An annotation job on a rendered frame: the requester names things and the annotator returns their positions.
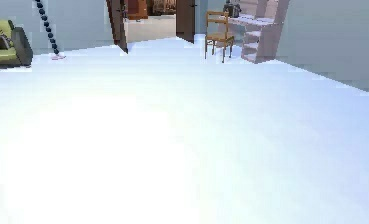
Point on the orange brown cupboard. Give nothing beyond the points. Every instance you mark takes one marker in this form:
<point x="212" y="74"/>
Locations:
<point x="137" y="8"/>

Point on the dark brown room door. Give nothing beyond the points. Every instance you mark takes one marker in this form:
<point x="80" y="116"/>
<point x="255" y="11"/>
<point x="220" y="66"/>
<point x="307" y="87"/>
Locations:
<point x="185" y="20"/>
<point x="119" y="26"/>

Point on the floor lamp with beaded pole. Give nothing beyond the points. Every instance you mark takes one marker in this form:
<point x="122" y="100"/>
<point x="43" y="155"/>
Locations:
<point x="48" y="29"/>

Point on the pinkish desk with shelves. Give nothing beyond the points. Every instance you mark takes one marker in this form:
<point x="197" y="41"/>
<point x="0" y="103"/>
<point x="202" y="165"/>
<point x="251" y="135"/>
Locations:
<point x="263" y="40"/>

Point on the wooden chair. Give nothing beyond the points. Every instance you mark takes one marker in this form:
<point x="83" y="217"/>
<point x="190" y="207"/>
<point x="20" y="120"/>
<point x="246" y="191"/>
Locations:
<point x="219" y="36"/>

